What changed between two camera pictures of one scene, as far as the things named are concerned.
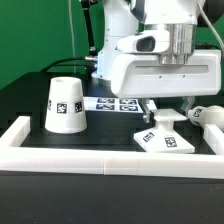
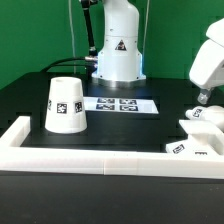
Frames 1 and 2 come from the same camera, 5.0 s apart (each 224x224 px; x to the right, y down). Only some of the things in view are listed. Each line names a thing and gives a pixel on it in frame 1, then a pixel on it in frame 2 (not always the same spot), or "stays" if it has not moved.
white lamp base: (162, 138) -> (205, 137)
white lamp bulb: (210, 115) stays
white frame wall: (17, 156) stays
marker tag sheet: (113, 104) stays
